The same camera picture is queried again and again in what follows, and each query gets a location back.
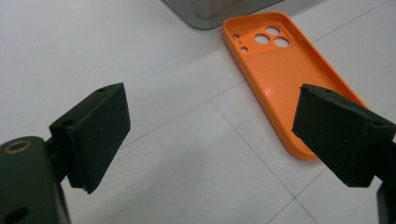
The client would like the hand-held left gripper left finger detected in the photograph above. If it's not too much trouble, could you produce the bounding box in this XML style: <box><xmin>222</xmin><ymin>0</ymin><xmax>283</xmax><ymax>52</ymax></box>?
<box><xmin>49</xmin><ymin>82</ymin><xmax>132</xmax><ymax>195</ymax></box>

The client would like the orange phone case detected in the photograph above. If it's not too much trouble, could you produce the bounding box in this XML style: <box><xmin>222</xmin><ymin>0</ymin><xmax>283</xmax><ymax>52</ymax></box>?
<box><xmin>221</xmin><ymin>11</ymin><xmax>369</xmax><ymax>161</ymax></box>

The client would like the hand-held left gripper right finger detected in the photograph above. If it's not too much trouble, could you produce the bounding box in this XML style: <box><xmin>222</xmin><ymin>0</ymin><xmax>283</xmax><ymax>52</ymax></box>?
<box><xmin>291</xmin><ymin>83</ymin><xmax>396</xmax><ymax>189</ymax></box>

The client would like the grey transparent plastic box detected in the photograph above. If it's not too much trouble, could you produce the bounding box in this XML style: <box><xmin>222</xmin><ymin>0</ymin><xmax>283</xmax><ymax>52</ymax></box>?
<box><xmin>162</xmin><ymin>0</ymin><xmax>285</xmax><ymax>31</ymax></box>

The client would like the white table cover sheet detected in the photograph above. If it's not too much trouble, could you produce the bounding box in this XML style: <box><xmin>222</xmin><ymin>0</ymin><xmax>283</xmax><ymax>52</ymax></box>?
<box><xmin>0</xmin><ymin>0</ymin><xmax>396</xmax><ymax>224</ymax></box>

